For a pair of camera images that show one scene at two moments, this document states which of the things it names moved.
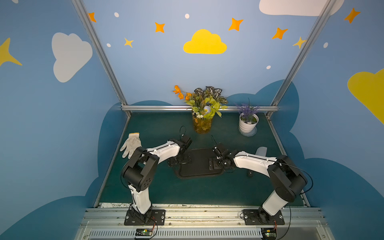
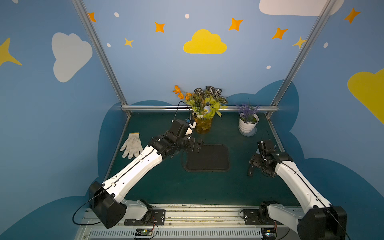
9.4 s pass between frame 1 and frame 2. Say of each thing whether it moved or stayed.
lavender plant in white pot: stayed
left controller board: stayed
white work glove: stayed
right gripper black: moved
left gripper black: moved
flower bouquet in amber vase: stayed
